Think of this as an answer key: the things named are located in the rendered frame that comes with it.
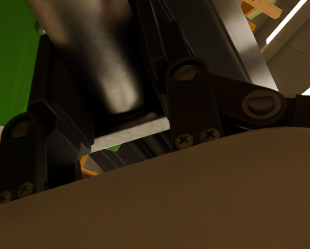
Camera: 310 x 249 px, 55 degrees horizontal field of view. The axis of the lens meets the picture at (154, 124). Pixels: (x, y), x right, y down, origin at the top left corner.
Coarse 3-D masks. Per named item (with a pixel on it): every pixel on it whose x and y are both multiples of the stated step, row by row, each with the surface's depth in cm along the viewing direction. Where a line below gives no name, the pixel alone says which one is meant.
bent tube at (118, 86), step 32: (32, 0) 9; (64, 0) 8; (96, 0) 9; (64, 32) 9; (96, 32) 9; (128, 32) 10; (96, 64) 10; (128, 64) 10; (96, 96) 11; (128, 96) 11; (96, 128) 12; (128, 128) 12; (160, 128) 12
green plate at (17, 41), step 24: (0, 0) 16; (24, 0) 16; (0, 24) 17; (24, 24) 17; (0, 48) 18; (24, 48) 18; (0, 72) 19; (24, 72) 20; (0, 96) 21; (24, 96) 21; (0, 120) 22; (120, 144) 26
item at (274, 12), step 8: (248, 0) 258; (256, 0) 252; (264, 0) 258; (272, 0) 267; (248, 8) 280; (256, 8) 265; (264, 8) 259; (272, 8) 259; (248, 16) 304; (272, 16) 264
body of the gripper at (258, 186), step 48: (240, 144) 6; (288, 144) 5; (48, 192) 6; (96, 192) 6; (144, 192) 5; (192, 192) 5; (240, 192) 5; (288, 192) 5; (0, 240) 6; (48, 240) 5; (96, 240) 5; (144, 240) 5; (192, 240) 5; (240, 240) 4; (288, 240) 4
